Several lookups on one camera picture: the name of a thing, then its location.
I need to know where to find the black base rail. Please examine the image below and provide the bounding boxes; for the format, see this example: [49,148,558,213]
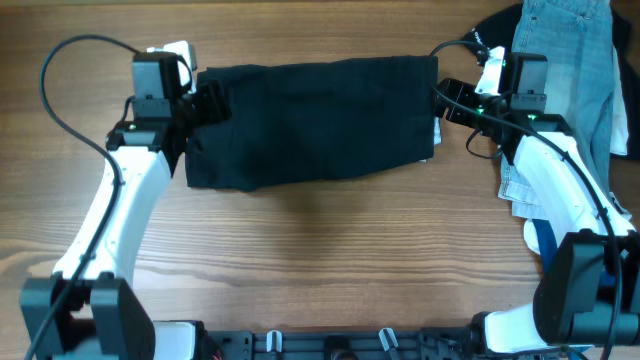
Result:
[209,327,561,360]

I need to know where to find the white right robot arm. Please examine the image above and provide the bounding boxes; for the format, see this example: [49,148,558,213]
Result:
[434,47,639,358]

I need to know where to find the blue garment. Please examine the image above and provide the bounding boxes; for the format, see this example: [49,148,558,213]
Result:
[533,226,623,359]

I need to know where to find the black shorts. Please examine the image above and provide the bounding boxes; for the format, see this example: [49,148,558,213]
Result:
[185,56,438,192]

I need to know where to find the light blue denim jeans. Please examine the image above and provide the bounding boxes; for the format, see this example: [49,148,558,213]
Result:
[510,0,615,198]

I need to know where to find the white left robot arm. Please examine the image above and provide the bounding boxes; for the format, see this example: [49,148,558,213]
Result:
[20,47,223,359]

